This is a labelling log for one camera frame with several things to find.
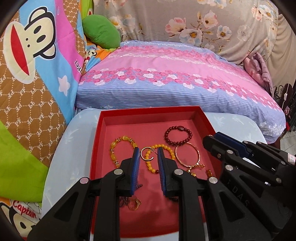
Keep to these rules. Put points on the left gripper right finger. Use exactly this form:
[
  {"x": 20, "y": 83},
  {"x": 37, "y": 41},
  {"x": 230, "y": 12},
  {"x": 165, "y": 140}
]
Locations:
[{"x": 208, "y": 210}]

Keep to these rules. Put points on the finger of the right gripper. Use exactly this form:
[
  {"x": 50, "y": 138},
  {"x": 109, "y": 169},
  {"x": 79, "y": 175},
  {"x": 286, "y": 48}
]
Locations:
[
  {"x": 229, "y": 150},
  {"x": 249, "y": 148}
]

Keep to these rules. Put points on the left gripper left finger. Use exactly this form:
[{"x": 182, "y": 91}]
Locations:
[{"x": 90, "y": 208}]

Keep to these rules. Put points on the gold hoop earring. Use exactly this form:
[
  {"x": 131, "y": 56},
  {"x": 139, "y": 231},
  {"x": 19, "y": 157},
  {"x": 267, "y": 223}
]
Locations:
[{"x": 145, "y": 154}]

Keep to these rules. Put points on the thin gold bangle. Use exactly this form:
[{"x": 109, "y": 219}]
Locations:
[{"x": 188, "y": 155}]

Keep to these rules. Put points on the red cardboard tray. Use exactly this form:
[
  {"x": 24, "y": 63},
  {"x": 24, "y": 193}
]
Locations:
[{"x": 156, "y": 215}]

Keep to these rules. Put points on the light blue palm tablecloth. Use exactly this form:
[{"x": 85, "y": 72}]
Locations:
[{"x": 72, "y": 158}]

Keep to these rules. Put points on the pink folded cloth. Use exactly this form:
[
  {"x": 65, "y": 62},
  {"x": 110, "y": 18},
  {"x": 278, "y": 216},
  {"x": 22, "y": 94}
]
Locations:
[{"x": 256, "y": 67}]

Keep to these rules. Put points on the pink and blue pillow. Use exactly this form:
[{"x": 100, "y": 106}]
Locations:
[{"x": 158, "y": 74}]

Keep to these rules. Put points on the grey floral blanket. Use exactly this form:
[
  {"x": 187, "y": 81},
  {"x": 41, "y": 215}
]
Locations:
[{"x": 234, "y": 30}]

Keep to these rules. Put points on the cartoon monkey quilt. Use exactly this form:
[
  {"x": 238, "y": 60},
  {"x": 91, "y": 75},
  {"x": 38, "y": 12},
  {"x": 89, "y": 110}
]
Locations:
[{"x": 43, "y": 57}]

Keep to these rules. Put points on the green cushion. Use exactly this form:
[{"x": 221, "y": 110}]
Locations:
[{"x": 100, "y": 30}]

